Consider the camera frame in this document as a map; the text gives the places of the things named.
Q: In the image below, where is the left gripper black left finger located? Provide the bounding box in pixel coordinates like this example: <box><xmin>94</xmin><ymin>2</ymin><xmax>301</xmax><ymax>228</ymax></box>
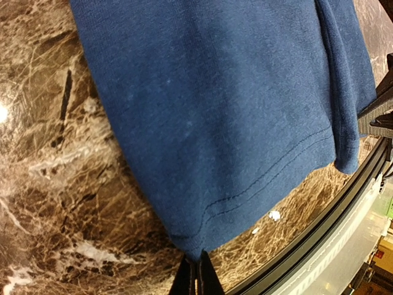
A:
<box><xmin>171</xmin><ymin>255</ymin><xmax>196</xmax><ymax>295</ymax></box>

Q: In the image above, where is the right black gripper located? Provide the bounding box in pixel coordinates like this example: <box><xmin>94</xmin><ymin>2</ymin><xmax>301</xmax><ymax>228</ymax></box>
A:
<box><xmin>358</xmin><ymin>53</ymin><xmax>392</xmax><ymax>138</ymax></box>

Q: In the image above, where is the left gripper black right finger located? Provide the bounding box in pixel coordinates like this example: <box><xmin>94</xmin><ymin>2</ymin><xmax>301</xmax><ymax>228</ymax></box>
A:
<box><xmin>196</xmin><ymin>250</ymin><xmax>225</xmax><ymax>295</ymax></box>

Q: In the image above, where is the navy blue t-shirt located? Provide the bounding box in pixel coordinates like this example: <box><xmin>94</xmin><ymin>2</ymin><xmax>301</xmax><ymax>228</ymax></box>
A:
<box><xmin>70</xmin><ymin>1</ymin><xmax>376</xmax><ymax>260</ymax></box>

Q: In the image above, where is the green box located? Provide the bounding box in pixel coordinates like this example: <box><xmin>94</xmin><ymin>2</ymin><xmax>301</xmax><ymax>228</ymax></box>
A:
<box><xmin>386</xmin><ymin>199</ymin><xmax>393</xmax><ymax>219</ymax></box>

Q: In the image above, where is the black curved front rail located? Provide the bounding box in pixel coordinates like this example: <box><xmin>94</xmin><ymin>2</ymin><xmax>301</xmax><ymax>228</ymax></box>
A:
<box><xmin>228</xmin><ymin>138</ymin><xmax>392</xmax><ymax>294</ymax></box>

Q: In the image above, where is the white slotted cable duct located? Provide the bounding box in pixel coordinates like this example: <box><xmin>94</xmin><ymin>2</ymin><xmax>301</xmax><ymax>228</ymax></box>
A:
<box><xmin>273</xmin><ymin>175</ymin><xmax>387</xmax><ymax>294</ymax></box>

